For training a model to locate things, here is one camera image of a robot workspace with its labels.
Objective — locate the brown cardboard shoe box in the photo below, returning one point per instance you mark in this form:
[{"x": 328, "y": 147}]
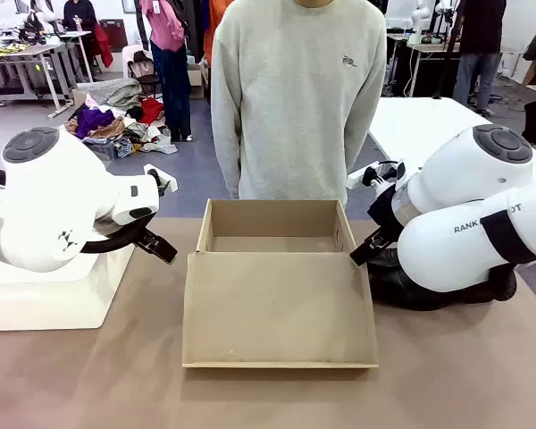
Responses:
[{"x": 277, "y": 308}]

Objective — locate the bystander in black and jeans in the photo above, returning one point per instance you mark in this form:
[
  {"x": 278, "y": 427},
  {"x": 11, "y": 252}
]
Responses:
[{"x": 480, "y": 40}]

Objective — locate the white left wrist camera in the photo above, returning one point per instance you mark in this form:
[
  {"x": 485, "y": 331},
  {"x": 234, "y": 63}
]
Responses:
[{"x": 161, "y": 176}]

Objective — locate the black folding chair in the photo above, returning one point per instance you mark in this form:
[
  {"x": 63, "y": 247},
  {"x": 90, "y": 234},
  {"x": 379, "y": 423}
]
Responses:
[{"x": 145, "y": 73}]

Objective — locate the hanging pink shirt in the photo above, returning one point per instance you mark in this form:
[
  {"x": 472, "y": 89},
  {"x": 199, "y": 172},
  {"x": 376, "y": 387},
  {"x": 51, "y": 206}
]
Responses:
[{"x": 163, "y": 27}]

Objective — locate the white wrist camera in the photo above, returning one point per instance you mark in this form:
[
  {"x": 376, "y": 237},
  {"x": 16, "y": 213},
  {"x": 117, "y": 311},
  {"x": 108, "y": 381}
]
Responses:
[
  {"x": 161, "y": 176},
  {"x": 375, "y": 176}
]

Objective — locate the background cardboard box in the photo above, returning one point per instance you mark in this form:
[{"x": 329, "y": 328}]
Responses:
[{"x": 196, "y": 80}]

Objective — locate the hanging red garment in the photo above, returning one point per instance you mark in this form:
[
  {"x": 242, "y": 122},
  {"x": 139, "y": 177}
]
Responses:
[{"x": 103, "y": 47}]

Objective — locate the white plastic bin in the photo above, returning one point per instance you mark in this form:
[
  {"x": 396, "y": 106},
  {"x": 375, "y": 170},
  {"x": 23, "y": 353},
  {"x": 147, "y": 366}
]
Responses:
[{"x": 49, "y": 304}]

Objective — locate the grey work desk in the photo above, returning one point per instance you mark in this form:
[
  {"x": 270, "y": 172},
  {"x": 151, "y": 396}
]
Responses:
[{"x": 27, "y": 51}]

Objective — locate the seated person in black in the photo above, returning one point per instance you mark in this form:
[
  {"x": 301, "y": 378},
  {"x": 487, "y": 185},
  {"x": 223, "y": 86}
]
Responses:
[{"x": 79, "y": 15}]

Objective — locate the hanging navy trousers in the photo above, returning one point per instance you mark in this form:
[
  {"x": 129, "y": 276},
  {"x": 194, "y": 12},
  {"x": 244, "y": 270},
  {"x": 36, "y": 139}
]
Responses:
[{"x": 172, "y": 89}]

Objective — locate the black tripod pole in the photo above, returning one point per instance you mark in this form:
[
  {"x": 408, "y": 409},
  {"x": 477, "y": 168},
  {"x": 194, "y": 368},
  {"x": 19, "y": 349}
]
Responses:
[{"x": 446, "y": 49}]

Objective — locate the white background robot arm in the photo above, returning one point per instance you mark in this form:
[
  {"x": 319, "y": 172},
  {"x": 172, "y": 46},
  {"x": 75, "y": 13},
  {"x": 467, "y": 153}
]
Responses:
[{"x": 417, "y": 22}]

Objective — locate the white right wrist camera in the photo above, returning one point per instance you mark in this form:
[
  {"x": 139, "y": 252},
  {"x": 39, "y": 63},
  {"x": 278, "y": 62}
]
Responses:
[{"x": 375, "y": 176}]

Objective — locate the person in grey sweatshirt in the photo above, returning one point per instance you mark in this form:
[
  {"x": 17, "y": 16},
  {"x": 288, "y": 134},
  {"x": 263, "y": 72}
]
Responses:
[{"x": 295, "y": 98}]

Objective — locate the background lab table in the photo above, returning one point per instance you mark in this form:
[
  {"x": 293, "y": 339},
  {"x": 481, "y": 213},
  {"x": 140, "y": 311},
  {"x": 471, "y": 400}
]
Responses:
[{"x": 424, "y": 47}]

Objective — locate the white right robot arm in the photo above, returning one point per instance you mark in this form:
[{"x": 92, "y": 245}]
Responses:
[{"x": 451, "y": 250}]

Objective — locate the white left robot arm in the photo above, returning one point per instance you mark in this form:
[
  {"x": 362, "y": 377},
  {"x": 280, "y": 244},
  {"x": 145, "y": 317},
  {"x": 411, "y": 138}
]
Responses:
[{"x": 49, "y": 201}]

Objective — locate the pile of mixed clothes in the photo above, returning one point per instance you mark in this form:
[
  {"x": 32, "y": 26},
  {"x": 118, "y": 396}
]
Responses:
[{"x": 111, "y": 120}]

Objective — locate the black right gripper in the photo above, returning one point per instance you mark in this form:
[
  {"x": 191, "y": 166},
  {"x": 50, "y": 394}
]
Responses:
[{"x": 386, "y": 210}]

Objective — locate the white side table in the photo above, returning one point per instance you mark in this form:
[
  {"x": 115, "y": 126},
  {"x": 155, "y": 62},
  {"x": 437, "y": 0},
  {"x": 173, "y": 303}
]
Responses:
[{"x": 411, "y": 129}]

